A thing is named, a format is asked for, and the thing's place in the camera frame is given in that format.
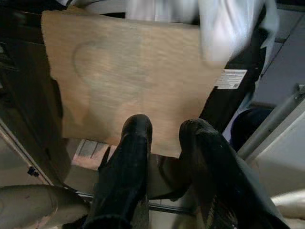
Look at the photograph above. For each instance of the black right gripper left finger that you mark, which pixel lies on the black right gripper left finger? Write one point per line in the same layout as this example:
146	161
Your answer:
124	167

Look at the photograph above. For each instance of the brown paper bag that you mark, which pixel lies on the brown paper bag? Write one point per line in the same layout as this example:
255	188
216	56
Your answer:
133	81

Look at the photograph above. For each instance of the black bin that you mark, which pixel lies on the black bin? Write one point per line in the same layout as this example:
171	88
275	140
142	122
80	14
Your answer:
236	100

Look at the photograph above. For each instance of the grey metal rail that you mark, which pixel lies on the grey metal rail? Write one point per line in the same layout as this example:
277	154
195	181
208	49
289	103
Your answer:
274	119

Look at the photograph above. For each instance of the white barcode label sticker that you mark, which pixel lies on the white barcode label sticker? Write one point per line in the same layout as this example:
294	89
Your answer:
230	78

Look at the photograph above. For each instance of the white cloth garment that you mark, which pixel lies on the white cloth garment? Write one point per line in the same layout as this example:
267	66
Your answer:
212	26

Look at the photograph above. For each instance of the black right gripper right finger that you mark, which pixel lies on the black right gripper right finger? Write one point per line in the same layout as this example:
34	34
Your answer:
214	167

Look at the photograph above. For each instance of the beige rounded robot leg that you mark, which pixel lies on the beige rounded robot leg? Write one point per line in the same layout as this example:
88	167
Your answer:
35	205

